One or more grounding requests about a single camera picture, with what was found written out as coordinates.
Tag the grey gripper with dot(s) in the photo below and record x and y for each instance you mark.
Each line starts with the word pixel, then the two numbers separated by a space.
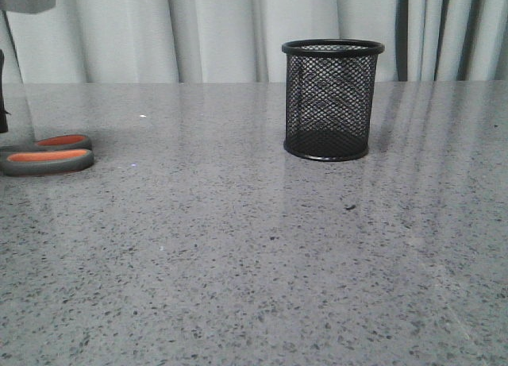
pixel 18 6

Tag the grey orange handled scissors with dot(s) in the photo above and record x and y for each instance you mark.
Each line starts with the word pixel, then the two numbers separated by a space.
pixel 49 156

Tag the light grey curtain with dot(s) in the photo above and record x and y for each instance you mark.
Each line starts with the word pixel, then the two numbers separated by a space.
pixel 235 41

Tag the black mesh pen cup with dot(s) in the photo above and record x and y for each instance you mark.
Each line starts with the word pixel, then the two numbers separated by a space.
pixel 329 94

